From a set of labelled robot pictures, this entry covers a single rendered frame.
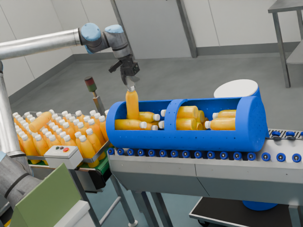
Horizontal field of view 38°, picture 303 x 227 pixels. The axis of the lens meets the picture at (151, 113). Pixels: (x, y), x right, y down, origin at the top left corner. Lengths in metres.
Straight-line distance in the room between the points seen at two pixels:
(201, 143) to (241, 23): 3.71
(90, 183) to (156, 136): 0.64
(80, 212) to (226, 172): 0.79
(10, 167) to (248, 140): 1.13
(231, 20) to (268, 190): 3.80
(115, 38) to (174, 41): 4.14
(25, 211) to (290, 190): 1.28
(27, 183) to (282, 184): 1.23
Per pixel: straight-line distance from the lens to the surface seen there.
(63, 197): 2.11
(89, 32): 2.22
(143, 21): 6.63
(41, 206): 2.03
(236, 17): 5.87
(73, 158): 2.64
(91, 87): 3.16
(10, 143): 2.32
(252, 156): 2.29
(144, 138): 2.46
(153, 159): 2.57
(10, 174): 2.09
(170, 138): 2.37
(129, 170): 2.70
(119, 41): 2.37
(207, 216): 3.26
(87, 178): 2.82
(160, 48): 6.66
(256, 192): 2.45
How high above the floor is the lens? 2.27
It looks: 26 degrees down
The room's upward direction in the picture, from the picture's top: 19 degrees counter-clockwise
